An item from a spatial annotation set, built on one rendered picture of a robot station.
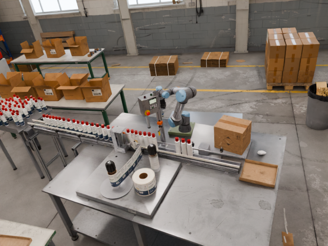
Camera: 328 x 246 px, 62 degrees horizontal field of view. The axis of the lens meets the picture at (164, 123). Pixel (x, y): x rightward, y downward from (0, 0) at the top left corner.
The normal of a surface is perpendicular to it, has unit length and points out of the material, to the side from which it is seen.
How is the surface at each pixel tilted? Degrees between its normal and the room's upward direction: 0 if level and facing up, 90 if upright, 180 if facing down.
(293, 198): 0
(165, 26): 90
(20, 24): 90
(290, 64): 90
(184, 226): 0
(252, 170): 0
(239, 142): 90
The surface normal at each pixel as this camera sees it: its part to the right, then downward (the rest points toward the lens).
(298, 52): -0.23, 0.56
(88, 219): -0.12, -0.83
